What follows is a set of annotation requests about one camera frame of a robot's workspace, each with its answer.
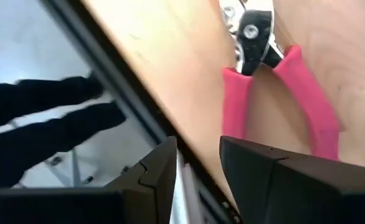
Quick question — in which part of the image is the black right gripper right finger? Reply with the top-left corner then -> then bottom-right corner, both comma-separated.
219,135 -> 365,224

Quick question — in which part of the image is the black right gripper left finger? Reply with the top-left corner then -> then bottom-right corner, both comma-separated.
105,136 -> 178,224

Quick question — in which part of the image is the white metal table leg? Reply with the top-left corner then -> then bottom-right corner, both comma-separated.
11,119 -> 133,189

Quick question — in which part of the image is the person's leg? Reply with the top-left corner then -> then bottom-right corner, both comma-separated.
0,101 -> 128,191
0,73 -> 105,131

